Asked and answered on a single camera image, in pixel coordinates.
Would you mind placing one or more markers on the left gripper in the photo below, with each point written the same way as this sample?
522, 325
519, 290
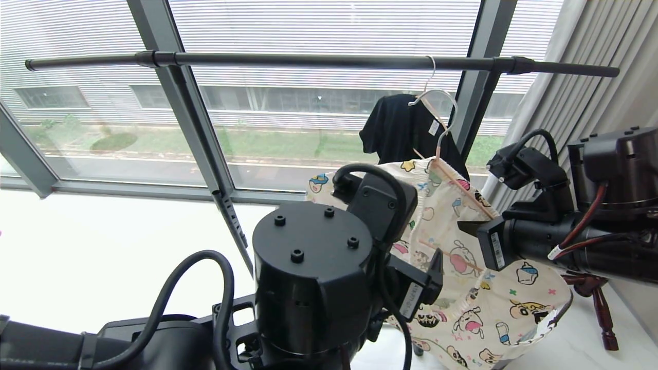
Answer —
411, 293

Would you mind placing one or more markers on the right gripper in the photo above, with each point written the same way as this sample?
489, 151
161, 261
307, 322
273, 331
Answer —
529, 239

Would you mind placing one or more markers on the cream printed garment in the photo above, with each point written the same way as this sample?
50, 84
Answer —
493, 303

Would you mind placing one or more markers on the pink clothes hanger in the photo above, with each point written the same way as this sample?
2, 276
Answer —
428, 77
465, 190

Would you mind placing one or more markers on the black garment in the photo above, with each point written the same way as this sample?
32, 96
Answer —
396, 128

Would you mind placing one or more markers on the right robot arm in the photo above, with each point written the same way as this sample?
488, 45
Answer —
617, 164

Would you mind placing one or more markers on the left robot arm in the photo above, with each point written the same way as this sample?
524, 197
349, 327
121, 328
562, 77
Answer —
308, 288

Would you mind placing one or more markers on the black clothes rack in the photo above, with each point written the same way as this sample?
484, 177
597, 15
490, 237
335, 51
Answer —
308, 60

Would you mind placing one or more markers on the dark brown wooden stand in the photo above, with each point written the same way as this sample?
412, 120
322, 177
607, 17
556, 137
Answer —
599, 308

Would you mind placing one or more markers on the beige curtain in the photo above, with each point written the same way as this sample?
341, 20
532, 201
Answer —
581, 77

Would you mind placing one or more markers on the window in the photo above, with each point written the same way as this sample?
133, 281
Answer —
308, 31

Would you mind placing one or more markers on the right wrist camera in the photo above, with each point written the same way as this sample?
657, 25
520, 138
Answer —
529, 167

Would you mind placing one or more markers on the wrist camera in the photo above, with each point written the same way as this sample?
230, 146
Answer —
529, 167
385, 205

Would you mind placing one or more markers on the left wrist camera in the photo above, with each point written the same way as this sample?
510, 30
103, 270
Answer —
385, 205

